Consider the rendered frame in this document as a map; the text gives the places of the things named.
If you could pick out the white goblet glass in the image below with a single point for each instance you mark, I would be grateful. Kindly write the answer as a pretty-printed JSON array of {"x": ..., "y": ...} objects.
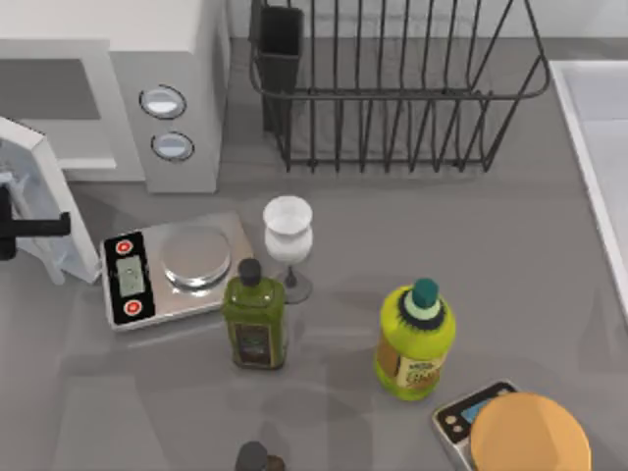
[{"x": 287, "y": 235}]

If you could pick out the dark green oil bottle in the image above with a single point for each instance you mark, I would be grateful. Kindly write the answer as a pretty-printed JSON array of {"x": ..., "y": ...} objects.
[{"x": 253, "y": 319}]

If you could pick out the silver kitchen scale black panel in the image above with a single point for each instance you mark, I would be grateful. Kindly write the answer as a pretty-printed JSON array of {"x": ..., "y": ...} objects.
[{"x": 196, "y": 255}]

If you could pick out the yellow-green bottle teal cap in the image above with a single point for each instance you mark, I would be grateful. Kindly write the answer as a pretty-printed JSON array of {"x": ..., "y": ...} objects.
[{"x": 414, "y": 343}]

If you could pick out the round silver microwave knob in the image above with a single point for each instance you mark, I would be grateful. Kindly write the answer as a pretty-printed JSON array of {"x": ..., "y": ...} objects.
[
  {"x": 172, "y": 146},
  {"x": 162, "y": 102}
]

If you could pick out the black cutlery holder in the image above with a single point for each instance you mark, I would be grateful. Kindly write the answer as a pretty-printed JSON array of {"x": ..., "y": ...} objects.
[{"x": 279, "y": 39}]

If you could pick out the dark bottle grey cap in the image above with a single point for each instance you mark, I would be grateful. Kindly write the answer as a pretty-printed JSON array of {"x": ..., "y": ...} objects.
[{"x": 255, "y": 458}]

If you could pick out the pale microwave oven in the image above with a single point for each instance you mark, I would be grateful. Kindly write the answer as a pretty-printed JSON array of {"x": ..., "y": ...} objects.
[{"x": 162, "y": 29}]

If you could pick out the white microwave door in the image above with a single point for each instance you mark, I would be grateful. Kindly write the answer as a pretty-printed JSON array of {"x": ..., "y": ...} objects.
[{"x": 46, "y": 167}]

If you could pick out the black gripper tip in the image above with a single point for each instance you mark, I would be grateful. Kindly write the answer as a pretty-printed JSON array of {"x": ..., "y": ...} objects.
[{"x": 34, "y": 228}]

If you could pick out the kitchen scale orange round plate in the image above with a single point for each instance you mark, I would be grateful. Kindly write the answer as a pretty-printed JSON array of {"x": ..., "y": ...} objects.
[{"x": 525, "y": 436}]

